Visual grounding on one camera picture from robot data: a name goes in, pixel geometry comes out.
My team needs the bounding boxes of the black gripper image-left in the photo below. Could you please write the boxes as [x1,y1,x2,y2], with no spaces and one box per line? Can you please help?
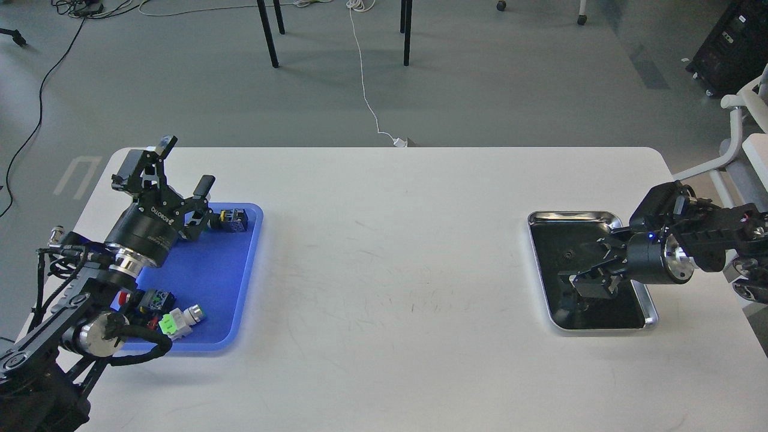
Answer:
[105,135,216,267]

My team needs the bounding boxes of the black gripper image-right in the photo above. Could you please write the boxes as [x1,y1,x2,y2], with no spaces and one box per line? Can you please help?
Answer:
[559,232,694,299]

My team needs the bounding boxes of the silver metal tray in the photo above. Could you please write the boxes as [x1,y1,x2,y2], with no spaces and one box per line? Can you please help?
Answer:
[527,211,659,336]

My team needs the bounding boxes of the blue plastic tray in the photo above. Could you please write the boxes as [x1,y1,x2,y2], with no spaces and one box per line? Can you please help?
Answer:
[137,202,263,355]

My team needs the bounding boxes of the green push button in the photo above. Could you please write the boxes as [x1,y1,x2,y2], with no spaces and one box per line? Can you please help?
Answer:
[206,208,249,233]

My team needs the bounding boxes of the red emergency stop button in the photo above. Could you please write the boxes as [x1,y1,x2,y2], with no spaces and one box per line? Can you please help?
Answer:
[117,289,176,331]

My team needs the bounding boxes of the white office chair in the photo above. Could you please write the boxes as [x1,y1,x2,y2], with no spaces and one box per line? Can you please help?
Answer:
[673,67,767,212]

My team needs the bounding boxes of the black equipment case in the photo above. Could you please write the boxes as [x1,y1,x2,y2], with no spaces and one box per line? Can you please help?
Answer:
[686,1,767,98]

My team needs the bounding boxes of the black table legs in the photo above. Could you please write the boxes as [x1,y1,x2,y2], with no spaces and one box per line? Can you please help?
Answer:
[256,0,415,68]

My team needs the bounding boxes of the white green connector switch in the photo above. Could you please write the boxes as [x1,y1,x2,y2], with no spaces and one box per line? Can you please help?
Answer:
[158,304,206,341]

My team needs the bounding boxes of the black cable on floor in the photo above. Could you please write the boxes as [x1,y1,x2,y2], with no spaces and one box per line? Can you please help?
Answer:
[0,0,139,218]

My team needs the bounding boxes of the white cable on floor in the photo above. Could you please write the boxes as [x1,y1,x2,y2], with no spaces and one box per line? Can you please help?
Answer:
[138,0,409,148]

